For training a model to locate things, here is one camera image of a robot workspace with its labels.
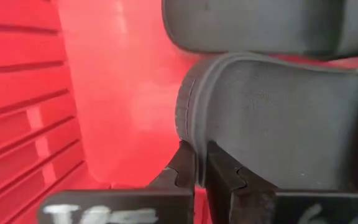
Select red ribbed plastic bin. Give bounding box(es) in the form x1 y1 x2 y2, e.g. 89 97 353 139
0 0 358 224

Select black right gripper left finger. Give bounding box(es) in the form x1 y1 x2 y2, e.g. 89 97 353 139
37 139 196 224

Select black rubber slide sandal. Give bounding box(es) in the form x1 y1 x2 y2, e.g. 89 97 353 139
161 0 358 62
174 52 358 192

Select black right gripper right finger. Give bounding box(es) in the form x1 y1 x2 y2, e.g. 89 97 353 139
204 141 358 224

